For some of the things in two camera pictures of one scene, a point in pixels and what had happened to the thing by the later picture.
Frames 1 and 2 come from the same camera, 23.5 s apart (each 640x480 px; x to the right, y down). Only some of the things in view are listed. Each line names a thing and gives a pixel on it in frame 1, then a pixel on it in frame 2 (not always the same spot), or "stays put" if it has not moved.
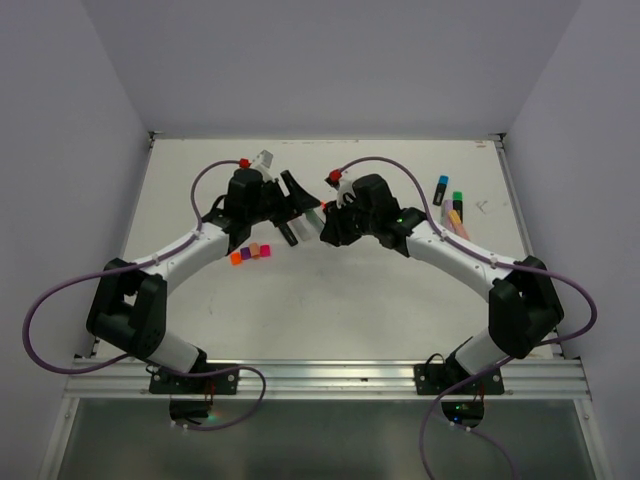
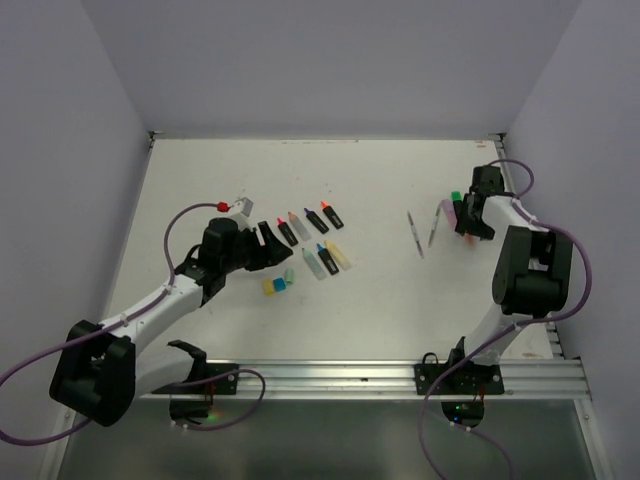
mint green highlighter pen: x=317 y=222 → x=313 y=264
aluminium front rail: x=564 y=378 stays put
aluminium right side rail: x=504 y=152 stays put
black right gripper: x=334 y=229 → x=485 y=231
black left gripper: x=297 y=202 → x=274 y=251
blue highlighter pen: x=441 y=190 → x=327 y=259
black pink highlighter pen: x=286 y=232 stays put
